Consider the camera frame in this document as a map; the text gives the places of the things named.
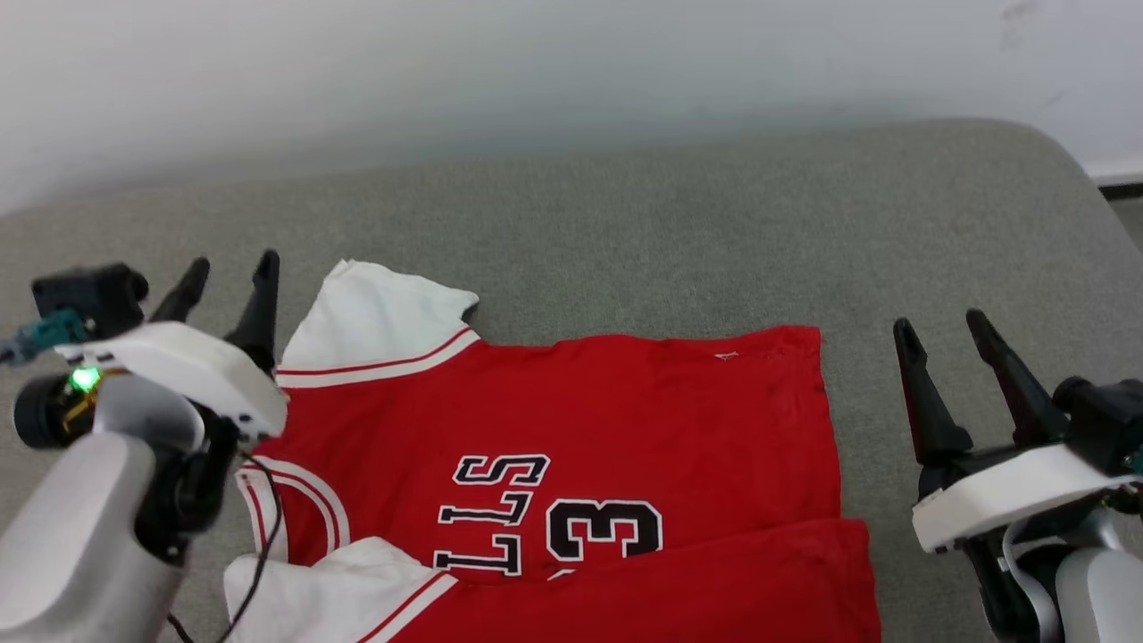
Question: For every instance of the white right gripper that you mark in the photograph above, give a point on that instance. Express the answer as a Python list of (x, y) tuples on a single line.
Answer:
[(1009, 491)]

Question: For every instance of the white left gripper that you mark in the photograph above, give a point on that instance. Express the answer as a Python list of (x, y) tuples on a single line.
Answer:
[(192, 366)]

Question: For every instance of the red white basketball jersey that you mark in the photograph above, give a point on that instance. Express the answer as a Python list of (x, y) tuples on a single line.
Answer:
[(625, 420)]

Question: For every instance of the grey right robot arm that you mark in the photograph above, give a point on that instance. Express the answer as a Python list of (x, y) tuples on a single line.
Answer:
[(1080, 589)]

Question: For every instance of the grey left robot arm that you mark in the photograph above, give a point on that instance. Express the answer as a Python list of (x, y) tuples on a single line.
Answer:
[(80, 536)]

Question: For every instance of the black round left wrist knob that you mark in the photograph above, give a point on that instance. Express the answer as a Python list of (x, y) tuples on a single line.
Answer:
[(45, 415)]

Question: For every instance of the dark baseboard strip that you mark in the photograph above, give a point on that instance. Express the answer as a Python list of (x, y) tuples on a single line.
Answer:
[(1123, 189)]

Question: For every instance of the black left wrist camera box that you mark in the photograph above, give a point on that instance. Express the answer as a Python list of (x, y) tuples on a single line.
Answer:
[(89, 295)]

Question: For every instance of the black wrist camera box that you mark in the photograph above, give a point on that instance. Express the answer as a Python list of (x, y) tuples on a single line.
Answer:
[(1107, 420), (89, 295)]

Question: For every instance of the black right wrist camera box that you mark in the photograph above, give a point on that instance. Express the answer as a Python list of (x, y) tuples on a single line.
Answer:
[(1107, 420)]

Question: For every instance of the teal left camera connector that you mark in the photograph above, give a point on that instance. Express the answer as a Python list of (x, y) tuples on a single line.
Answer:
[(45, 335)]

